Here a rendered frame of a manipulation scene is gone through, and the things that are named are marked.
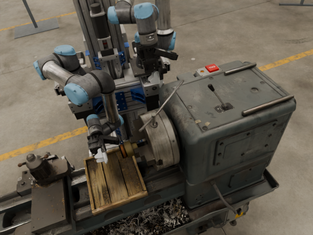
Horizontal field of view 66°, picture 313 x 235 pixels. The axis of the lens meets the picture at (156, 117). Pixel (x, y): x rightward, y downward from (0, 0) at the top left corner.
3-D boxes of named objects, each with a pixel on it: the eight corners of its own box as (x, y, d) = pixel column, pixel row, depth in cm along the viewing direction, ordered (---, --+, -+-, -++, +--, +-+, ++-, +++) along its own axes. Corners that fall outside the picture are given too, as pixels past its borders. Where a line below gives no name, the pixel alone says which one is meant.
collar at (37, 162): (42, 154, 124) (39, 150, 122) (42, 165, 118) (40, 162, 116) (26, 158, 122) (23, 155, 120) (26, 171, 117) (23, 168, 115)
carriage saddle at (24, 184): (69, 160, 151) (65, 155, 147) (77, 232, 119) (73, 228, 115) (19, 176, 146) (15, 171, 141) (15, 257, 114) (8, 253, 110)
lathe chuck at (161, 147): (153, 129, 151) (151, 98, 125) (172, 174, 134) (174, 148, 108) (139, 133, 149) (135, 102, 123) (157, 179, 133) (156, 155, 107)
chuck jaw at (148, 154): (153, 141, 125) (161, 158, 116) (154, 148, 128) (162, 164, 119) (133, 148, 123) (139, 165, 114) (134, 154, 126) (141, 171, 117)
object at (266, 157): (222, 167, 236) (236, 102, 174) (252, 211, 204) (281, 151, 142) (166, 189, 225) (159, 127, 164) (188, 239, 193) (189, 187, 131)
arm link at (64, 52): (83, 65, 154) (77, 45, 144) (65, 74, 148) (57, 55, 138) (74, 58, 161) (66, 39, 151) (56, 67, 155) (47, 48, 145)
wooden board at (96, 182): (130, 147, 154) (129, 142, 151) (148, 195, 130) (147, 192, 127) (85, 162, 149) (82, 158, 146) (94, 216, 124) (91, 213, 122)
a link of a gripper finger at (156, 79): (151, 90, 112) (147, 71, 107) (162, 86, 113) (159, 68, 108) (153, 92, 110) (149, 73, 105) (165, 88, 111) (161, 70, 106)
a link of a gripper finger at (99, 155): (97, 166, 120) (94, 153, 126) (108, 162, 121) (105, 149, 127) (95, 163, 118) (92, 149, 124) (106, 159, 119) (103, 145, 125)
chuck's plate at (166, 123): (158, 127, 152) (157, 96, 126) (178, 171, 135) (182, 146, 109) (153, 129, 151) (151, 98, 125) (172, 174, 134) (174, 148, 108)
